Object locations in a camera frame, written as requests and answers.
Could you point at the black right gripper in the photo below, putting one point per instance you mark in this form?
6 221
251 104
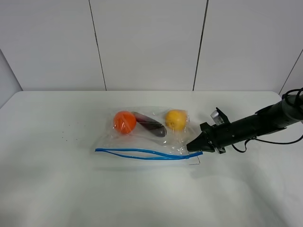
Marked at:
212 137

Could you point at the clear zip bag blue seal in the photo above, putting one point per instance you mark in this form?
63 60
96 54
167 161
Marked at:
141 145

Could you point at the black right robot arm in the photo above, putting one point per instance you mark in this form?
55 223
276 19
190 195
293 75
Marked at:
265 121

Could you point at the yellow pear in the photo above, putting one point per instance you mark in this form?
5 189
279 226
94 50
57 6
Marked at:
176 119

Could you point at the purple eggplant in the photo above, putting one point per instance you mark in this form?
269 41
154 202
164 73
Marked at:
151 125

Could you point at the orange fruit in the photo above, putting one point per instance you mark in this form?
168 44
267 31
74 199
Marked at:
124 122

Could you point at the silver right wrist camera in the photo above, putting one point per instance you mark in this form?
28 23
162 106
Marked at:
219 117

